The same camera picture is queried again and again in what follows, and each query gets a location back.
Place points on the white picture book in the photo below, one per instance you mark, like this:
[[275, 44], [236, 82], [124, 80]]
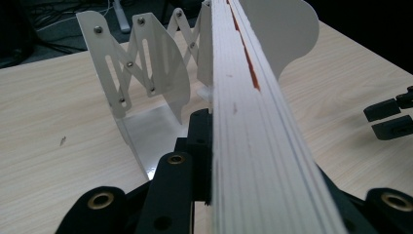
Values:
[[256, 139]]

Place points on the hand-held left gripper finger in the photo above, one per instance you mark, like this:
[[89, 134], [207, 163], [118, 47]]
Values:
[[202, 152]]

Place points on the white-legged desk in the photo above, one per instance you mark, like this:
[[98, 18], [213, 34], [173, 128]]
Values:
[[122, 18]]

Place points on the translucent expandable book stand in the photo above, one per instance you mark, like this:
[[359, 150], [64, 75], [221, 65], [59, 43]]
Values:
[[156, 65]]

